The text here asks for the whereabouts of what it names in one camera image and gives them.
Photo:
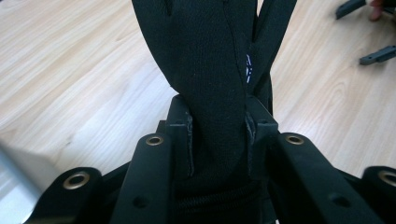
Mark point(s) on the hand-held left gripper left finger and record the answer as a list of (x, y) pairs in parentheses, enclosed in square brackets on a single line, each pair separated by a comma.
[(179, 137)]

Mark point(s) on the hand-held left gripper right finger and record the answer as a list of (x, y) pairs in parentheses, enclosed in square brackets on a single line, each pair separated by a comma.
[(261, 133)]

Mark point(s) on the black glove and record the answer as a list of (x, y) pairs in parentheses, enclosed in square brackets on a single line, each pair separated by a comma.
[(211, 62)]

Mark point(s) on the grey metal bar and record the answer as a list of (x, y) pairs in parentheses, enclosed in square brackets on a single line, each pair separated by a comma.
[(21, 174)]

